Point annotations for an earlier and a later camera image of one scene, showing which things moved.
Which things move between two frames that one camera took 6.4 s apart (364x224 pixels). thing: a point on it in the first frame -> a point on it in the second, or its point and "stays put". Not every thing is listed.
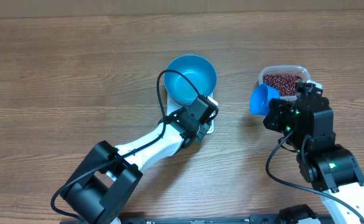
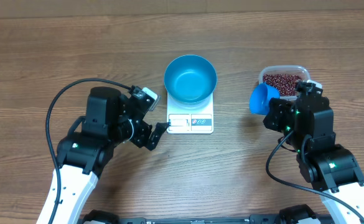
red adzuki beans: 285,83 stays put
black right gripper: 279,111 stays put
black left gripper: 202,132 -> 140,140
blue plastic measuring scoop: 260,99 stays put
